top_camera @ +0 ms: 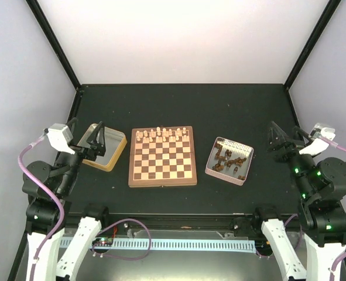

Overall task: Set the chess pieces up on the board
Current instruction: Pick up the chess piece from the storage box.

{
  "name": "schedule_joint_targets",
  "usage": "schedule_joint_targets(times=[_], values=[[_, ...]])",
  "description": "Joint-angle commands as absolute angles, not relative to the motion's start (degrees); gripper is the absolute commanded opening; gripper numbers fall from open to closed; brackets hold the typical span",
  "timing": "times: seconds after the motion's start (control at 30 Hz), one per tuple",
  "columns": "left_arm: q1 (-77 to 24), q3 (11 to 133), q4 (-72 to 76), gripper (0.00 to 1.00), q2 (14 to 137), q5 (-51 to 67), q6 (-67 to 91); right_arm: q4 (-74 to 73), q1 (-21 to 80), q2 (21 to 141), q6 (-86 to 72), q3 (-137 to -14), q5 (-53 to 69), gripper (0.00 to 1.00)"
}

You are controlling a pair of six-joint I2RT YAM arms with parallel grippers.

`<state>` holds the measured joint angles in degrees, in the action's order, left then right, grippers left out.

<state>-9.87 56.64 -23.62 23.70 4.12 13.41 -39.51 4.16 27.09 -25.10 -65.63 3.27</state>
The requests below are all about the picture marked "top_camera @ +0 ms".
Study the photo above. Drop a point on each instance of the wooden chess board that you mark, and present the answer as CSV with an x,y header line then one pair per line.
x,y
164,164

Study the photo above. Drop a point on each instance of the black frame post right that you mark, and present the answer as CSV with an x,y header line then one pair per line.
x,y
316,33

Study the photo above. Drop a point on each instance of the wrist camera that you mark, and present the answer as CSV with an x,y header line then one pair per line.
x,y
321,137
59,136

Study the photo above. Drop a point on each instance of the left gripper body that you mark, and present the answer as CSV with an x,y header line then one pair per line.
x,y
91,153

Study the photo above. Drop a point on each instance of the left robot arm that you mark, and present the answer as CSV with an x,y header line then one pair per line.
x,y
48,186

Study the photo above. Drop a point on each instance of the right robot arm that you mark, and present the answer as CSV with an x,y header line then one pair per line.
x,y
322,217

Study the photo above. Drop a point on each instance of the small circuit board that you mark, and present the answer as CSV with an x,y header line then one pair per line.
x,y
103,242

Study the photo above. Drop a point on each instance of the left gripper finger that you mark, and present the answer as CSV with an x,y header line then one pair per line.
x,y
101,133
94,135

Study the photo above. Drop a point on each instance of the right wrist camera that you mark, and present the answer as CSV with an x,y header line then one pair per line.
x,y
321,137

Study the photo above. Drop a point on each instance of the pink metal tin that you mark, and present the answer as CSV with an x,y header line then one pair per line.
x,y
236,158

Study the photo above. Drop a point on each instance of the black frame post left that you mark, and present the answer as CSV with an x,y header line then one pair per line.
x,y
45,26

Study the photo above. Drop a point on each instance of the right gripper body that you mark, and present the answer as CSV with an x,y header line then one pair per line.
x,y
284,156

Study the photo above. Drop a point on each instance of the white king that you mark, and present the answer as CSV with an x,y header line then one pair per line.
x,y
165,132

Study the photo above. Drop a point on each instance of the blue cable duct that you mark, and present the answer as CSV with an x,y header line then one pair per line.
x,y
208,245

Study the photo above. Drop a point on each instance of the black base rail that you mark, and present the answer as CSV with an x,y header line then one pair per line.
x,y
182,222

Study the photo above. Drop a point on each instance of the black frame post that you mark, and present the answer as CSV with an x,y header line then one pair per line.
x,y
316,33
45,26

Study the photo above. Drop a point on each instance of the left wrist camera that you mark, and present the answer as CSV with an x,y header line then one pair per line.
x,y
59,136

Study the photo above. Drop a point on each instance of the white queen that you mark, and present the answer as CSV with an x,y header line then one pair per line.
x,y
158,130

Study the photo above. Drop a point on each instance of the gold metal tin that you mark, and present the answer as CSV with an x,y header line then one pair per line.
x,y
115,142

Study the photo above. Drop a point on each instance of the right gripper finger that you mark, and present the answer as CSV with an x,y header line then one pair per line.
x,y
270,135
280,135

